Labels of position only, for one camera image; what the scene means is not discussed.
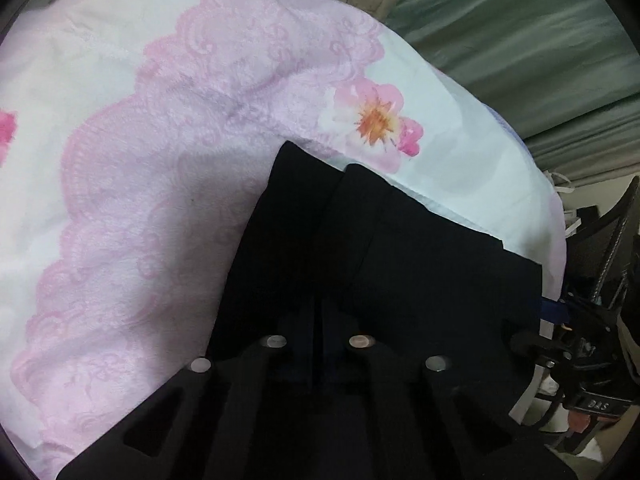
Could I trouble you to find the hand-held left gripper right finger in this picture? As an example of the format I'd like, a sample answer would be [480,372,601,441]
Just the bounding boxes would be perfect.
[325,305,581,480]

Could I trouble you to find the pink floral blanket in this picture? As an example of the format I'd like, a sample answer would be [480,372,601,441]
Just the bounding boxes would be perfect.
[0,0,568,480]

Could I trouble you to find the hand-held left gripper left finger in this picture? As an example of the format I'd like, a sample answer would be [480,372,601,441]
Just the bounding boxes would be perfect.
[57,305,321,480]

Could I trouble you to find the green curtain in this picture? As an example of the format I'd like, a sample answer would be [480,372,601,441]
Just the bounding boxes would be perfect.
[385,0,640,181]

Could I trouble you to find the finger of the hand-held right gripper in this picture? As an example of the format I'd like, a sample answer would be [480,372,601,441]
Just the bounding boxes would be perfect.
[541,297,573,323]
[509,330,553,362]

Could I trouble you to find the black pants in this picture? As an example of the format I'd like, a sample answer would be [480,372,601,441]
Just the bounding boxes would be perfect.
[206,141,546,411]

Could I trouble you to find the person's right hand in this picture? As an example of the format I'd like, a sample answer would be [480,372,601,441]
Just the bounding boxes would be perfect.
[567,407,593,433]

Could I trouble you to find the black mesh chair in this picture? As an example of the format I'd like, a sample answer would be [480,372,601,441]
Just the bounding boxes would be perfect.
[565,175,640,313]

